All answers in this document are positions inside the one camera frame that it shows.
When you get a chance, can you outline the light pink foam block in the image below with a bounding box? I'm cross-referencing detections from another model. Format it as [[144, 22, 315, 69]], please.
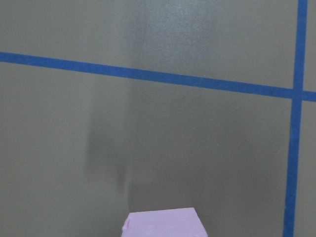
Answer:
[[121, 207, 208, 237]]

